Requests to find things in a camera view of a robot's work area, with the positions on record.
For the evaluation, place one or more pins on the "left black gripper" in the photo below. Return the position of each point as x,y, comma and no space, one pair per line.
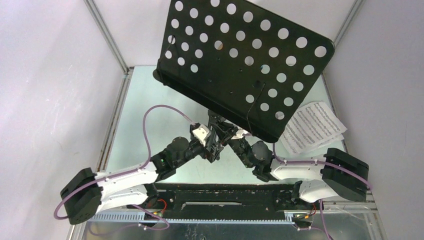
214,151

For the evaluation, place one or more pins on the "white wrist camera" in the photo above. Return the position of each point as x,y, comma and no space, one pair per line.
240,134
202,133

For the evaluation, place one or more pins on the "aluminium frame rail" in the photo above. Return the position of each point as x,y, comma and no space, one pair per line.
336,218

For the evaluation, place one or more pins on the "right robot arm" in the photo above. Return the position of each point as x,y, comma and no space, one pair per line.
332,174

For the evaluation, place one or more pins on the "black music stand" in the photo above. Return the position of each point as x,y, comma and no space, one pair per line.
241,61

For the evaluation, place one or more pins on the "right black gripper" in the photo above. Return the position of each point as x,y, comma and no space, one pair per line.
231,141

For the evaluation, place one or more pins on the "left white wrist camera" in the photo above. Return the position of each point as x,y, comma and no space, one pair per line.
202,133

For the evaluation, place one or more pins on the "sheet music page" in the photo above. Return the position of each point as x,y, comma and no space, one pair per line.
298,142
316,116

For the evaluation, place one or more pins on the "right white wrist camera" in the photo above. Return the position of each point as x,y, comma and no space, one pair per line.
240,134

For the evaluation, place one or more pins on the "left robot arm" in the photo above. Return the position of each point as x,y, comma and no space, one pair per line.
89,193

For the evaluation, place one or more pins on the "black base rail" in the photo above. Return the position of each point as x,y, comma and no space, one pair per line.
228,202

